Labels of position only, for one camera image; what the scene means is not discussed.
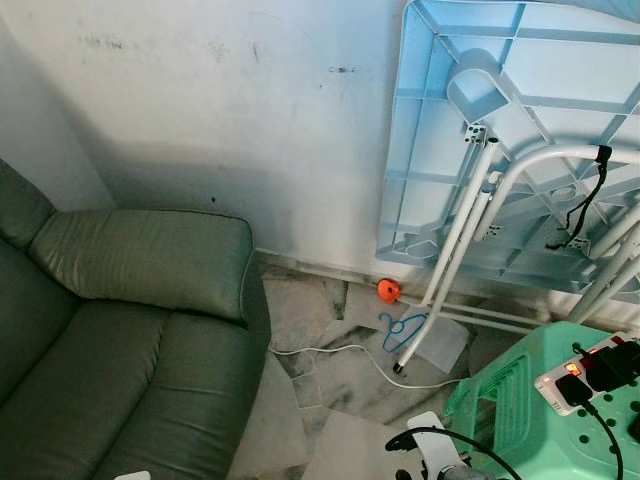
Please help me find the black power adapter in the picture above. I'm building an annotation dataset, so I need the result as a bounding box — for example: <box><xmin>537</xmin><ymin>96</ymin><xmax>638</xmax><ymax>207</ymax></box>
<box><xmin>583</xmin><ymin>341</ymin><xmax>640</xmax><ymax>394</ymax></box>

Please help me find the white power strip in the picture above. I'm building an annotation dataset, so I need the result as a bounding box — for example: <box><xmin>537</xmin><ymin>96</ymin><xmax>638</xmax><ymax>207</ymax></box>
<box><xmin>534</xmin><ymin>333</ymin><xmax>640</xmax><ymax>416</ymax></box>

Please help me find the thin white floor cable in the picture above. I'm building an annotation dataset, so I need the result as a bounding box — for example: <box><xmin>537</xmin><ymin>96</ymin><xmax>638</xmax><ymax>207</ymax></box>
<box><xmin>270</xmin><ymin>343</ymin><xmax>471</xmax><ymax>387</ymax></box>

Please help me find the mint green plastic stool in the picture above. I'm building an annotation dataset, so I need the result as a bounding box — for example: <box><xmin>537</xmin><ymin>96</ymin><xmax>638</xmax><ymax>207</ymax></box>
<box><xmin>443</xmin><ymin>322</ymin><xmax>640</xmax><ymax>480</ymax></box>

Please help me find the black plug with cable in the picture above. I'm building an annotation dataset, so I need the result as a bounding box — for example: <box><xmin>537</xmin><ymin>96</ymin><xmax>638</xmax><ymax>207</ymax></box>
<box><xmin>555</xmin><ymin>374</ymin><xmax>626</xmax><ymax>480</ymax></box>

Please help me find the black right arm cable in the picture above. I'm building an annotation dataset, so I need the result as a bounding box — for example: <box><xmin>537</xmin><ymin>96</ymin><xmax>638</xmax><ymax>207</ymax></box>
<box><xmin>385</xmin><ymin>426</ymin><xmax>521</xmax><ymax>480</ymax></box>

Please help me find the grey green leather sofa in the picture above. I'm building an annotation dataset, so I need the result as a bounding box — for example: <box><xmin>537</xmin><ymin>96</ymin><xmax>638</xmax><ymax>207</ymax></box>
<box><xmin>0</xmin><ymin>158</ymin><xmax>273</xmax><ymax>480</ymax></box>

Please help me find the translucent white plastic sheet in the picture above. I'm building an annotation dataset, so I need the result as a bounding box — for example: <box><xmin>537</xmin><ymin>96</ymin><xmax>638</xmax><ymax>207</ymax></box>
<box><xmin>400</xmin><ymin>318</ymin><xmax>471</xmax><ymax>369</ymax></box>

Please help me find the black strap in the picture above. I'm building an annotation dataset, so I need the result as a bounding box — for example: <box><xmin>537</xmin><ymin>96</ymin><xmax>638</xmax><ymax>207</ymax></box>
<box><xmin>545</xmin><ymin>145</ymin><xmax>613</xmax><ymax>251</ymax></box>

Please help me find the blue clothes hanger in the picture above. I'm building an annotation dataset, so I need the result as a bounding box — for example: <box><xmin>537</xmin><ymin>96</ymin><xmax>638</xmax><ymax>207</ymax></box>
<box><xmin>378</xmin><ymin>312</ymin><xmax>429</xmax><ymax>354</ymax></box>

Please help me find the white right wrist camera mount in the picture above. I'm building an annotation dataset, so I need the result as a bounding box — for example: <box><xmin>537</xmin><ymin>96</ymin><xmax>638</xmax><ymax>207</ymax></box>
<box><xmin>405</xmin><ymin>410</ymin><xmax>457</xmax><ymax>471</ymax></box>

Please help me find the light blue folding table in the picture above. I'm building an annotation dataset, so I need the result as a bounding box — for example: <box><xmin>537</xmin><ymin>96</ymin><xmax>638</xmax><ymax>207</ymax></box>
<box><xmin>375</xmin><ymin>0</ymin><xmax>640</xmax><ymax>379</ymax></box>

